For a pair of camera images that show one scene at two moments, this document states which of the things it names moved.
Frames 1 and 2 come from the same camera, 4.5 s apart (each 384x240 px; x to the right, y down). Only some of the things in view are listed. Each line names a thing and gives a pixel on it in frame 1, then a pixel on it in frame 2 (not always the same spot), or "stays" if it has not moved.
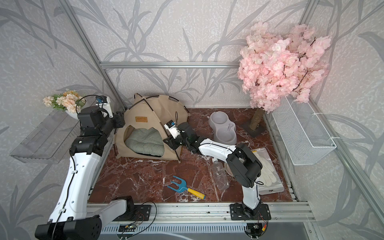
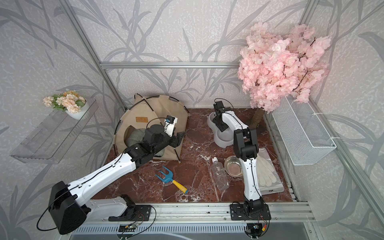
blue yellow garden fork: [183, 187] -> [169, 178]
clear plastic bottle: [220, 175] stays
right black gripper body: [178, 141] -> [221, 126]
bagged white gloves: [269, 182] stays
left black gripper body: [117, 120] -> [174, 141]
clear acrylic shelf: [47, 143] stays
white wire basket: [302, 135] stays
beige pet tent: [152, 111] stays
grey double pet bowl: [224, 129] stays
